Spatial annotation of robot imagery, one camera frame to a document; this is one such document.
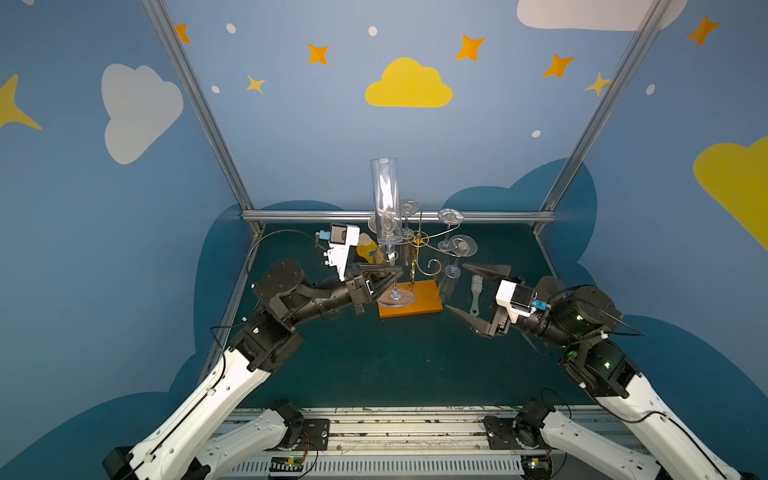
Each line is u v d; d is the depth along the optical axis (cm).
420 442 74
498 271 49
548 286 96
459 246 72
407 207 80
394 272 51
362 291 46
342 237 47
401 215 78
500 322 46
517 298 40
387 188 49
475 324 47
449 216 80
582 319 41
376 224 60
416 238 75
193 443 38
